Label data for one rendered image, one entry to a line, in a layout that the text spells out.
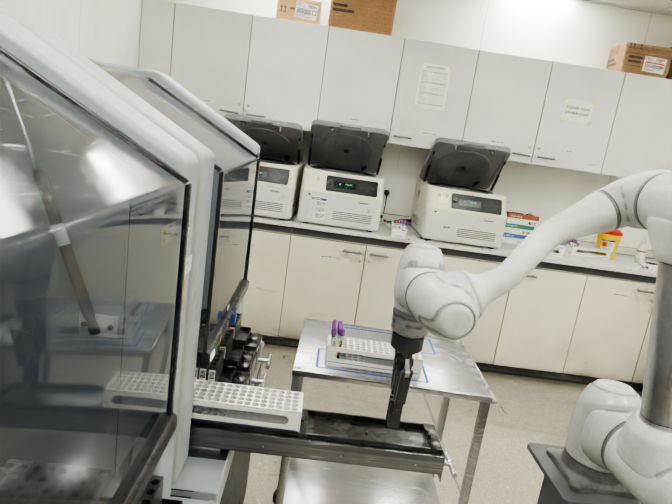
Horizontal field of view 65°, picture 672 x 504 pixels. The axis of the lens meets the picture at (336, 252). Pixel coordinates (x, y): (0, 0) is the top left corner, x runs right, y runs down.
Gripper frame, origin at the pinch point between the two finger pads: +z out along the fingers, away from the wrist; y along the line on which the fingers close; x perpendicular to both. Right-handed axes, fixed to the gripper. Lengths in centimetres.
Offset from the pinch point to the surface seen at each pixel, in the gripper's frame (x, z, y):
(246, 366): -39.2, 6.5, -27.1
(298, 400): -23.3, 1.6, -2.3
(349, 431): -9.8, 7.8, -1.5
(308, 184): -33, -27, -234
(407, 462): 4.2, 10.1, 5.1
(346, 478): -1, 60, -56
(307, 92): -42, -87, -260
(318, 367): -18.2, 6.2, -31.8
